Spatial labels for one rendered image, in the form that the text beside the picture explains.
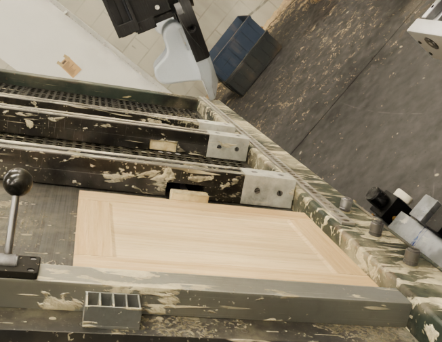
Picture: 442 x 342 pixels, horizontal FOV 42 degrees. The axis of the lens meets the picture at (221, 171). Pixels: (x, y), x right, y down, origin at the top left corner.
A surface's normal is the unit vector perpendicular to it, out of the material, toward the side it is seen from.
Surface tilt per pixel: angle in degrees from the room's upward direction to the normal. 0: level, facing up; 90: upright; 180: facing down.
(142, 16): 89
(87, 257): 60
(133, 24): 89
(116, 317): 89
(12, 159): 90
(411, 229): 0
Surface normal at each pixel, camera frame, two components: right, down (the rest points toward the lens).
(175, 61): 0.16, 0.37
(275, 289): 0.17, -0.96
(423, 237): -0.75, -0.58
